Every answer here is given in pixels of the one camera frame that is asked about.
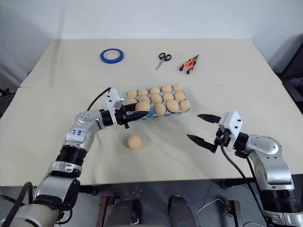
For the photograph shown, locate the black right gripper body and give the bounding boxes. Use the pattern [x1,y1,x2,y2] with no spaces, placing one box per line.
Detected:
[214,127,232,148]

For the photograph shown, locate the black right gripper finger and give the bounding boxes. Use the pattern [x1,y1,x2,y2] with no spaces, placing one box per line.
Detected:
[187,134,218,154]
[197,113,222,124]

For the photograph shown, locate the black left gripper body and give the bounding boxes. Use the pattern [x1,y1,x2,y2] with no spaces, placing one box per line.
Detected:
[115,105,131,130]

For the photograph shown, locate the light blue egg carton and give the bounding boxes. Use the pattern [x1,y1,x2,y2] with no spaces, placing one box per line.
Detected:
[125,86,192,120]

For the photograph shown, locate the blue tape roll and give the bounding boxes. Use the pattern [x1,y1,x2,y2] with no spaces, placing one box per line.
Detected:
[99,48,125,64]

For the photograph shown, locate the orange black cutting pliers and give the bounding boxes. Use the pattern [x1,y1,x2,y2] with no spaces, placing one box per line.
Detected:
[178,53,200,76]

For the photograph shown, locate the dark grey rounded block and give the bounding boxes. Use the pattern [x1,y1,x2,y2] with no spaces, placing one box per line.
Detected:
[168,194,195,227]

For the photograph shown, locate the dark chair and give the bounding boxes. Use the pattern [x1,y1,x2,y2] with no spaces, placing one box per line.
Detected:
[272,35,303,100]

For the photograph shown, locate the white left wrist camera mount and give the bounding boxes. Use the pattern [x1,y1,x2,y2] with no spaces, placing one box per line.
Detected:
[106,87,125,128]

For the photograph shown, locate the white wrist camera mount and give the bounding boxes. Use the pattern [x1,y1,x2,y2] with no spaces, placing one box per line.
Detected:
[218,110,244,152]
[106,87,125,128]

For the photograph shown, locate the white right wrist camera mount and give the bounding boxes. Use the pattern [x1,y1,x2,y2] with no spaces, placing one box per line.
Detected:
[218,110,244,152]

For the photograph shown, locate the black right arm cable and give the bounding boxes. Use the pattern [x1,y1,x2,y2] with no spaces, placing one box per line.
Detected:
[220,143,263,197]

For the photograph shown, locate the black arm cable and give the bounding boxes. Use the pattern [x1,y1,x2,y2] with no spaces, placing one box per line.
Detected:
[86,87,112,112]
[220,143,263,197]

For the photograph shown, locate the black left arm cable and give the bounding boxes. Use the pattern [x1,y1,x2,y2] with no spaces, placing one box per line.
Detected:
[86,87,112,112]

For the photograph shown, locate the black table frame bar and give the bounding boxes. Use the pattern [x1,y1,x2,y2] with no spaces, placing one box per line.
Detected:
[220,177,258,190]
[79,185,99,196]

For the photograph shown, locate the black handled scissors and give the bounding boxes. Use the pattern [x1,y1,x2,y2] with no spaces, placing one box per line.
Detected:
[155,52,172,71]

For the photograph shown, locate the thin white wire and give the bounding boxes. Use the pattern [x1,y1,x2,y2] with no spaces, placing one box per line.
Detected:
[197,198,228,215]

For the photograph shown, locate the rusty metal bracket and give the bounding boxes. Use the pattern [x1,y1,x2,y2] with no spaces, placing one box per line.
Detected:
[226,200,241,227]
[99,195,114,227]

